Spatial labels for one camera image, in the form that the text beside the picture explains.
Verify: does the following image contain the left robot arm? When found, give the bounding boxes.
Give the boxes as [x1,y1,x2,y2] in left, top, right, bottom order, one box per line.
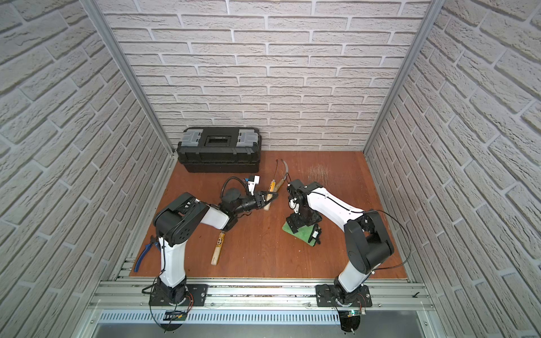
[154,188,278,291]

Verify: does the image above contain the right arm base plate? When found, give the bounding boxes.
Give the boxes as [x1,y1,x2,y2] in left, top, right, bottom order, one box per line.
[315,284,373,308]

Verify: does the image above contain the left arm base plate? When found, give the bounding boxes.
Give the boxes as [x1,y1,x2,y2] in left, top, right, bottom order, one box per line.
[149,284,209,306]

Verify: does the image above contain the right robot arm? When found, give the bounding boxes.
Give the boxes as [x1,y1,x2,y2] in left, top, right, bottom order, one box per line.
[283,180,394,296]

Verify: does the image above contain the aluminium front rail frame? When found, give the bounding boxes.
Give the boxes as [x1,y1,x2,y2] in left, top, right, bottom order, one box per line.
[74,277,444,337]

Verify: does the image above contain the green rag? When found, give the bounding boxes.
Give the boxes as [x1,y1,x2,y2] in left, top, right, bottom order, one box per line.
[282,223,321,246]

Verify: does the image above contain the blue handled pliers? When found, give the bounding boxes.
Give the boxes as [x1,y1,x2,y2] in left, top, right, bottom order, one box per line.
[132,235,161,273]

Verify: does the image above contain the black plastic toolbox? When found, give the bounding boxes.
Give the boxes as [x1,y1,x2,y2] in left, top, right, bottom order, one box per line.
[176,126,262,173]

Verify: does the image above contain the wooden handle sickle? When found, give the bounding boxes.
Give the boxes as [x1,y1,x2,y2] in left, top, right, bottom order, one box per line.
[274,159,289,192]
[211,231,225,266]
[263,159,280,211]

